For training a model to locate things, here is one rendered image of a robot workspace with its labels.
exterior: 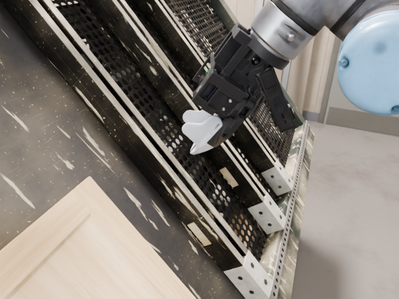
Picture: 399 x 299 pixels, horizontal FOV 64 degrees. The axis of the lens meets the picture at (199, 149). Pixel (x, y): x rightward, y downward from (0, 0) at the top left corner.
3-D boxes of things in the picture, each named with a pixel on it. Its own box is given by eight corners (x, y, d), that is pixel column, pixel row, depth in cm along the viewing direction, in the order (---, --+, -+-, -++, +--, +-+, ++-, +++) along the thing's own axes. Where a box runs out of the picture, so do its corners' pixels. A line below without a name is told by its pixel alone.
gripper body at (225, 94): (189, 81, 51) (237, 15, 45) (233, 108, 54) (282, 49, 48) (188, 105, 45) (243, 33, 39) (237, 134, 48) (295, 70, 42)
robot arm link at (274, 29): (305, 25, 45) (322, 45, 39) (282, 51, 48) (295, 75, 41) (265, -7, 43) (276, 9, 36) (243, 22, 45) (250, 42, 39)
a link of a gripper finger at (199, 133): (167, 140, 53) (199, 98, 48) (198, 155, 55) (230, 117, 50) (166, 151, 50) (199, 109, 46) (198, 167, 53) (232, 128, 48)
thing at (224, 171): (232, 188, 111) (239, 184, 109) (218, 170, 109) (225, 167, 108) (234, 183, 113) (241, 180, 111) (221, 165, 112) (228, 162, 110)
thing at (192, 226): (204, 247, 88) (212, 244, 86) (186, 225, 86) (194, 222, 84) (208, 239, 90) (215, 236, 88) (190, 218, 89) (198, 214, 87)
